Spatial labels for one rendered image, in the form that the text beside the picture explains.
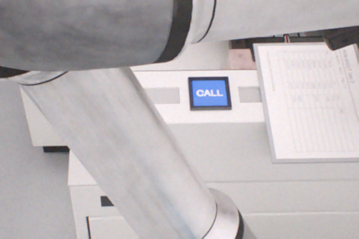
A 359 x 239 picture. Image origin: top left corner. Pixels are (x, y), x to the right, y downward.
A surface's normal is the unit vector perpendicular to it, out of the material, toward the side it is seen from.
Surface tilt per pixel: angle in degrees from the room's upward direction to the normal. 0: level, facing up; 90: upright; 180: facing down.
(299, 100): 0
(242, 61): 0
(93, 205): 90
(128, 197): 85
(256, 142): 90
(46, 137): 90
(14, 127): 0
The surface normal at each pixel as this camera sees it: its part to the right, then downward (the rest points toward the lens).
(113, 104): 0.58, 0.28
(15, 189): 0.04, -0.63
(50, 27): -0.02, 0.61
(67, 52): 0.03, 0.87
